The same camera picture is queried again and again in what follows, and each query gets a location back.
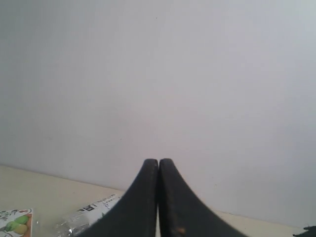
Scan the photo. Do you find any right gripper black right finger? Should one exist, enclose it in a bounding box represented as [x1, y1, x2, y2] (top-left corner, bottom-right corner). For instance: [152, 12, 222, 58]
[158, 158, 235, 237]

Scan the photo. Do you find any tea bottle pear label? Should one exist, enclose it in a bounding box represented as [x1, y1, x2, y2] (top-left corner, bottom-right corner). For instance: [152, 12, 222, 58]
[0, 208, 34, 237]

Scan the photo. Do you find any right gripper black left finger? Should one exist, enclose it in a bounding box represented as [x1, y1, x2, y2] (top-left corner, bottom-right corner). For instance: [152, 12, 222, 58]
[80, 159, 158, 237]

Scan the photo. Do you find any clear bottle blue white label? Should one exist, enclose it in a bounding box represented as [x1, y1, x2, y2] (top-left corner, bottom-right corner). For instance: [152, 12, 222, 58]
[55, 194, 121, 237]

